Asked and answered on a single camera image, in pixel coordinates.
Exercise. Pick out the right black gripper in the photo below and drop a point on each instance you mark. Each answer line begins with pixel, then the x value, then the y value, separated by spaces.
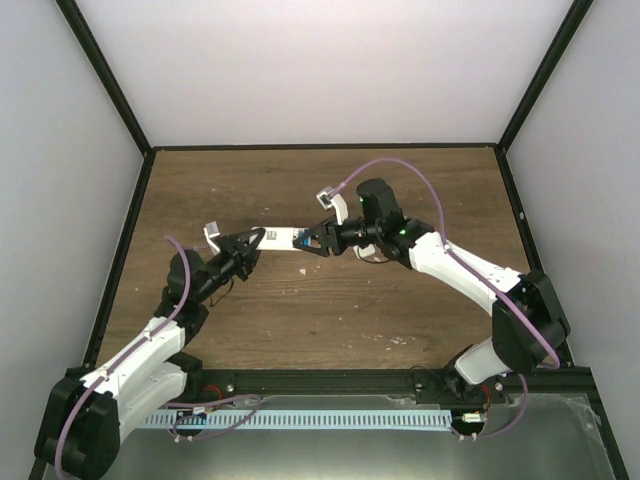
pixel 325 231

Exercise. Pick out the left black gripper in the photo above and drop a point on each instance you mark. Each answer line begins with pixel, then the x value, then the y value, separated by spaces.
pixel 242 257

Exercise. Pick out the white remote control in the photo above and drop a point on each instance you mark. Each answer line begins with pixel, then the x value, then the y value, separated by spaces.
pixel 280 238

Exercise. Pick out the blue battery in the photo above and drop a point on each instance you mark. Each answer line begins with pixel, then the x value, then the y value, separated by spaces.
pixel 307 237

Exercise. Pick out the white battery cover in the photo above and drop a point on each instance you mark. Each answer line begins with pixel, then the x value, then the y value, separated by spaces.
pixel 364 252

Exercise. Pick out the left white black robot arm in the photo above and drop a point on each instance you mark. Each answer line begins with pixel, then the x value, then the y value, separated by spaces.
pixel 89 414

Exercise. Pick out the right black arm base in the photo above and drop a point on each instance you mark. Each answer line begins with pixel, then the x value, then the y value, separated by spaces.
pixel 447 387

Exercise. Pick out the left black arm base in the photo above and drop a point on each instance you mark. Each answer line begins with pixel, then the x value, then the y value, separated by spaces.
pixel 204 385

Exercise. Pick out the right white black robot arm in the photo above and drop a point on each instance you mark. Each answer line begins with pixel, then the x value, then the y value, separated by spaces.
pixel 528 323

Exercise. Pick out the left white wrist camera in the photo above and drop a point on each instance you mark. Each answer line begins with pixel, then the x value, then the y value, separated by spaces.
pixel 212 234

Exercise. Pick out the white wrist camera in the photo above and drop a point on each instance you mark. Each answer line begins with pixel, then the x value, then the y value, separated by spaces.
pixel 212 234
pixel 329 199

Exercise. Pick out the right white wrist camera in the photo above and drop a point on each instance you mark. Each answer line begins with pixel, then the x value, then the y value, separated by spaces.
pixel 329 199

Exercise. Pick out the black aluminium frame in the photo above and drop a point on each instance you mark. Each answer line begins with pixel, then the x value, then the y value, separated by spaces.
pixel 568 378

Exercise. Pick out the light blue slotted cable duct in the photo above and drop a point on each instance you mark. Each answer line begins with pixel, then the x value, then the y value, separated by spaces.
pixel 404 420

